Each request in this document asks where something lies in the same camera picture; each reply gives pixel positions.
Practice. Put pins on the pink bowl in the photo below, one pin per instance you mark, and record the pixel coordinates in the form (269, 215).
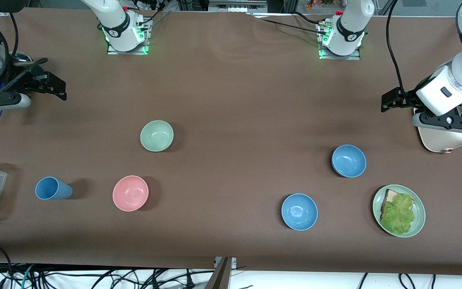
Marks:
(130, 193)

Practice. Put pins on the blue bowl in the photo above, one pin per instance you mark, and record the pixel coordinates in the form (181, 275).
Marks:
(348, 160)
(299, 211)

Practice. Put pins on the cream cutting board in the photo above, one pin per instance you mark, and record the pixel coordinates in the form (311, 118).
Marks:
(443, 140)

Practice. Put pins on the green bowl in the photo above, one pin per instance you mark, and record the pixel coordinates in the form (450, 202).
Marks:
(157, 135)

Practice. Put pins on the metal table bracket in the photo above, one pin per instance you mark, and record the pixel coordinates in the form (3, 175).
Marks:
(225, 277)

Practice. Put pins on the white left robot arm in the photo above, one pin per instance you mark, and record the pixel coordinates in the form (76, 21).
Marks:
(447, 92)

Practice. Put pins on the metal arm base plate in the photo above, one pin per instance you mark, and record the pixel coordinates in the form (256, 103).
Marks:
(144, 44)
(357, 54)

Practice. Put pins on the aluminium frame profile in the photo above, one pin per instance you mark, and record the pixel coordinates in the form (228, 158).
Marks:
(237, 5)

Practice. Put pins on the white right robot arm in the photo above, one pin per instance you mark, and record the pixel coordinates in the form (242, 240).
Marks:
(118, 28)

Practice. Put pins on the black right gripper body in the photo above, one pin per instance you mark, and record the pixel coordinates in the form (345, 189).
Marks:
(25, 79)

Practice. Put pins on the bread slice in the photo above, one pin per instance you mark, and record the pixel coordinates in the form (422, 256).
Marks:
(390, 196)

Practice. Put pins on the glass lid with blue knob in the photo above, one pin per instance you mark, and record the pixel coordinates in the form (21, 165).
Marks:
(20, 56)

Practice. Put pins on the blue plastic cup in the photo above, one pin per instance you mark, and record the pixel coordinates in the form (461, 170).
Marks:
(52, 188)

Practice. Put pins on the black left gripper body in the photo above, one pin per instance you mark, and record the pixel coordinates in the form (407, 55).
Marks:
(406, 99)

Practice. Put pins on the green lettuce leaf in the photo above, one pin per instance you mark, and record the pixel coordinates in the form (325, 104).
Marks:
(398, 214)

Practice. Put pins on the green plate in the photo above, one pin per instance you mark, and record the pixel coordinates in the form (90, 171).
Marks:
(419, 216)

